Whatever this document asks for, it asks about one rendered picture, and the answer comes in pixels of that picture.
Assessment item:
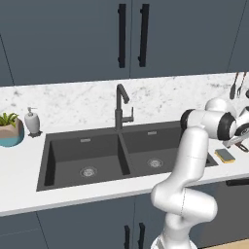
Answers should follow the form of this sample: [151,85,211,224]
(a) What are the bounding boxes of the dark double-basin sink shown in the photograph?
[36,120,219,193]

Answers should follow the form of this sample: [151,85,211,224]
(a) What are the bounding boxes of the yellow and grey sponge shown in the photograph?
[214,148,236,164]

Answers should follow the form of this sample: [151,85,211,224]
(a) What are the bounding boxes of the grey pan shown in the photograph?
[222,134,249,154]

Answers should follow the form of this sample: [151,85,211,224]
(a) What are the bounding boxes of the dark grey tap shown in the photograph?
[114,83,135,132]

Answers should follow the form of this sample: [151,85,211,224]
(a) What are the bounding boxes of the dark blue base cupboard door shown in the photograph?
[35,196,136,249]
[133,192,169,249]

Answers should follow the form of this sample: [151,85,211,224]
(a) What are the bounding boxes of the white soap dispenser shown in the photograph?
[23,106,44,138]

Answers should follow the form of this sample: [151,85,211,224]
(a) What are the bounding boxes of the dark hanging spatula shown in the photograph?
[229,71,240,100]

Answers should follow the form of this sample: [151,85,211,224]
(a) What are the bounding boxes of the potted plant in teal pot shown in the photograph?
[0,112,25,149]

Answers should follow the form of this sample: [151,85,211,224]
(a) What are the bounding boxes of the dark hanging fork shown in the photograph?
[235,71,248,98]

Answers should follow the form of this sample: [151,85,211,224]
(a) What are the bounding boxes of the dark grey dishwasher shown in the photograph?
[189,177,249,249]

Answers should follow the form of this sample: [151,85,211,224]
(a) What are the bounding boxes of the dark blue base cupboard drawers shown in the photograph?
[0,211,44,249]

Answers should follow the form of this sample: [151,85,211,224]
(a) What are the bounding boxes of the black wall cupboard handle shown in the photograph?
[117,3,127,69]
[137,3,151,68]

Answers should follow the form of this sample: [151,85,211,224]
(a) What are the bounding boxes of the dark blue wall cupboard door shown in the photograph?
[0,0,133,88]
[227,0,249,74]
[129,0,248,80]
[0,33,15,88]

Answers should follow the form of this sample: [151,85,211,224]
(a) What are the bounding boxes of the black base cupboard handle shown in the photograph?
[124,225,131,249]
[137,222,146,249]

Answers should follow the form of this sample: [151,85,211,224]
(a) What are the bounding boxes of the black dishwasher handle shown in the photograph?
[225,177,249,188]

